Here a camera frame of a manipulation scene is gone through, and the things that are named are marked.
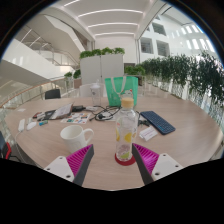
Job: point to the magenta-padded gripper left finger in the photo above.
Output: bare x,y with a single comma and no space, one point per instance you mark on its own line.
77,159

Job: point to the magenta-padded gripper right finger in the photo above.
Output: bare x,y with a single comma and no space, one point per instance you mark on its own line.
148,159

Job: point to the clear bottle with yellow cap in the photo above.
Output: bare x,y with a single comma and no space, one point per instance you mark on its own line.
126,130

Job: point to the white ceramic mug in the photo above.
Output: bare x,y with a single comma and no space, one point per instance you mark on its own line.
73,138

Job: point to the flat round red coaster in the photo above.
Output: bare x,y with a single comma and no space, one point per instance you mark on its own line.
125,162

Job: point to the small white card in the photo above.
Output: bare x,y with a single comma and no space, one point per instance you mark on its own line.
148,133

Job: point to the colourful sticker sheet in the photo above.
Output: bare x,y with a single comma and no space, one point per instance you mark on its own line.
76,118

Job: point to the open booklet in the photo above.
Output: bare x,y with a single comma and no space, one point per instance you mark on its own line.
62,111

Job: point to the white computer mouse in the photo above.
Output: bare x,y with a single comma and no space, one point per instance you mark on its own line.
31,126

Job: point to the white remote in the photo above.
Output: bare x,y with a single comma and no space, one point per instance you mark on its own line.
21,125

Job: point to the clear tumbler with lid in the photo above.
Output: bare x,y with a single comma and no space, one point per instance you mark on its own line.
95,96

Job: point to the white chair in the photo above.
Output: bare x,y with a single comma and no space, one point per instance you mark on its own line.
85,90

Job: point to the red and black chair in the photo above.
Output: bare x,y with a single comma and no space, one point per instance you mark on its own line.
4,150

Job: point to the row of green hedge plants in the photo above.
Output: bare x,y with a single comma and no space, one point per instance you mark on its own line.
186,75

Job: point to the white cabinet topped with plants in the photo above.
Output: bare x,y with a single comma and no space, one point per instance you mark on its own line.
101,68

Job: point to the ceiling light strips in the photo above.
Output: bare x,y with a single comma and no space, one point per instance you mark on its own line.
111,13

